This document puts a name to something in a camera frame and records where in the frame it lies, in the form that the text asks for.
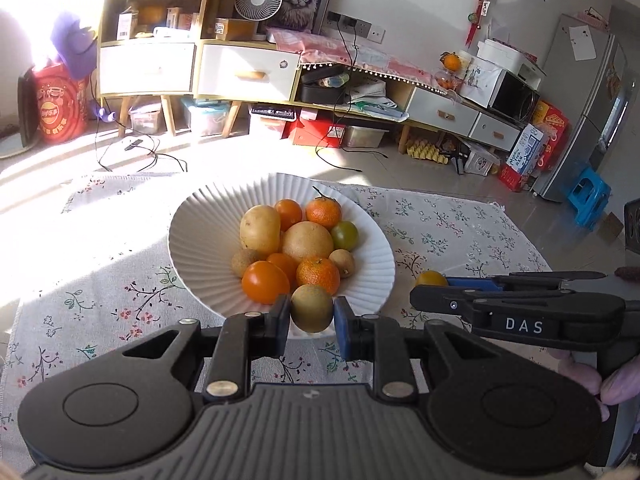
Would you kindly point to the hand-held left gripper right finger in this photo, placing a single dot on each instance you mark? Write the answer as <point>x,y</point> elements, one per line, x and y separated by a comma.
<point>341,327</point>

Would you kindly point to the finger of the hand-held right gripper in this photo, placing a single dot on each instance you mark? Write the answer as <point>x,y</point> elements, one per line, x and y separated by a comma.
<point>440,299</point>
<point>475,283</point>

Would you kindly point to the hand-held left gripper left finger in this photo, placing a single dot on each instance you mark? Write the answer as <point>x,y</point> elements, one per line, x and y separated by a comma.
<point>281,325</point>

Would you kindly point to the yellow orange tomato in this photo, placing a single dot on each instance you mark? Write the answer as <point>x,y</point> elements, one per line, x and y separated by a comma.
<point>430,278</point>

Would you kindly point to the olive brown round fruit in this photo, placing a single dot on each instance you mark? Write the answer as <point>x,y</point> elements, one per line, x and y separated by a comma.
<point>311,308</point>

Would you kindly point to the white ribbed plate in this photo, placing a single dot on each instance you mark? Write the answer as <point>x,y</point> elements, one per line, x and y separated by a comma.
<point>200,240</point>

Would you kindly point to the person's right hand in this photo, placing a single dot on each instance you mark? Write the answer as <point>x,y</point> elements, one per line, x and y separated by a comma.
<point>622,385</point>

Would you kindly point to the large orange tomato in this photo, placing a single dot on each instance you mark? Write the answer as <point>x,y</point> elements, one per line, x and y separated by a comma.
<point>264,282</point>

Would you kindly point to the small brown round fruit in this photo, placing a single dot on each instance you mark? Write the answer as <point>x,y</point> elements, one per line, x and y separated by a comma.
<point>341,261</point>
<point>242,261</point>

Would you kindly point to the large yellow round fruit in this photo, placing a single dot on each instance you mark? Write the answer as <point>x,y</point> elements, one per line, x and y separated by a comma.
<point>307,241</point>

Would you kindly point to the green tomato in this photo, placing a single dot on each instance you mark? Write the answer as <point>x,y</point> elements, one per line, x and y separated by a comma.
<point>345,235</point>

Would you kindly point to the yellow potato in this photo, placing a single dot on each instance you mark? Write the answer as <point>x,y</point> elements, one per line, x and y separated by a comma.
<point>260,227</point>

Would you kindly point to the mandarin with stem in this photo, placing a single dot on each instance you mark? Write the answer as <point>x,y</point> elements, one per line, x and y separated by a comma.
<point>323,212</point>

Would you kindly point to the blue plastic stool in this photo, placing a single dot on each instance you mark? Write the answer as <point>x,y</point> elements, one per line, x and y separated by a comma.
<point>590,195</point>

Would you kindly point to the yellow egg carton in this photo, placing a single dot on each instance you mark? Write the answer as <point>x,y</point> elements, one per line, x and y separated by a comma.
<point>427,152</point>

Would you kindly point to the white blue carton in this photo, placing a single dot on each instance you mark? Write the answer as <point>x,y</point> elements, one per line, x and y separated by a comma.
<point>525,150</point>

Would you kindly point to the small white drawer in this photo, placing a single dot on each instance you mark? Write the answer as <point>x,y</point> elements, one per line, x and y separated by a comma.
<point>495,132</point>
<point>440,110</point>

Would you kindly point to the red carton boxes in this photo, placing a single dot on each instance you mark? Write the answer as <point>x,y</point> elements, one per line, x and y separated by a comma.
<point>552,125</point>

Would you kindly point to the clear storage box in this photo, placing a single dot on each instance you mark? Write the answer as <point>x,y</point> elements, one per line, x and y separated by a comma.
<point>207,120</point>
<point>145,120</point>
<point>365,137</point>

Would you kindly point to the floral tablecloth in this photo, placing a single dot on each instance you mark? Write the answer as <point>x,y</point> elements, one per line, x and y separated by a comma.
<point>100,285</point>

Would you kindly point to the black microwave oven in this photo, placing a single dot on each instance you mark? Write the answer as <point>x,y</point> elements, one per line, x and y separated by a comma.
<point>515,92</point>

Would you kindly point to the red box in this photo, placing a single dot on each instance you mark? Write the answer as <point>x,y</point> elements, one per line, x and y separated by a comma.
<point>315,132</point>

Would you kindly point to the clear box with black lid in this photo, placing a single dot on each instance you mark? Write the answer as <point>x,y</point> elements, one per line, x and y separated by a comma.
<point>272,122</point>

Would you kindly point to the low wooden cabinet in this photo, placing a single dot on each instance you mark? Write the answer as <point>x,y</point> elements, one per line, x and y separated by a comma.
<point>397,95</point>

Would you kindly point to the silver refrigerator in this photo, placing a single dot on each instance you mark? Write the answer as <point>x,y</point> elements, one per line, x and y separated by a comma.
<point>585,110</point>

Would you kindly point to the orange on stand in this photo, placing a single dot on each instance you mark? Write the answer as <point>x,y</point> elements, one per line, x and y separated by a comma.
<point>451,62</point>

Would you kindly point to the white appliance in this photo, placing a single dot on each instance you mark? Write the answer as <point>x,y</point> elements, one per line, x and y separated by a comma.
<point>500,55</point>

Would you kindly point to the black case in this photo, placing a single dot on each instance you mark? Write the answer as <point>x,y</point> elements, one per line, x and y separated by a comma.
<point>322,92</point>

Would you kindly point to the white cabinet drawer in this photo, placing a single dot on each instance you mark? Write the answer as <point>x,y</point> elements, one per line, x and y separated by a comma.
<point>245,67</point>
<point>145,67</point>

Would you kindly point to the pink cloth with bead fringe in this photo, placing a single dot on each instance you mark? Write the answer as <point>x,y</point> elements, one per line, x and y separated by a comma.
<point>330,52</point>

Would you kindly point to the brown labelled box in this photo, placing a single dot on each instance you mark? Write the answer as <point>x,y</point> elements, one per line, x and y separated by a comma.
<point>235,29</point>

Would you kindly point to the red printed bag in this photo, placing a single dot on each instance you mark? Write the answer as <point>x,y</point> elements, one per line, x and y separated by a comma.
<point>57,105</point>

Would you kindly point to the white desk fan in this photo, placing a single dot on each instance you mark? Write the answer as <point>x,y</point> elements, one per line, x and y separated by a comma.
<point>258,2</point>

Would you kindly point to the tall wooden shelf cabinet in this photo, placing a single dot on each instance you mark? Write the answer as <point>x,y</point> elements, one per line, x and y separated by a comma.
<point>207,10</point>

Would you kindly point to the white carton on shelf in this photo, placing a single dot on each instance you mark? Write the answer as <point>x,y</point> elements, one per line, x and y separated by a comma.
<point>126,25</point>

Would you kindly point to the purple cloth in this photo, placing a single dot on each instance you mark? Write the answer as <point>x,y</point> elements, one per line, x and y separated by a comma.
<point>72,45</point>

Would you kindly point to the red wall ornament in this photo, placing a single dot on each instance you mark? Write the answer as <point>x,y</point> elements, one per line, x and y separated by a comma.
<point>475,22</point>

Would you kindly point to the wall power sockets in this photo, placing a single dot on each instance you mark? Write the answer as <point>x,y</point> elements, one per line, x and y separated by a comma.
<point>375,35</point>

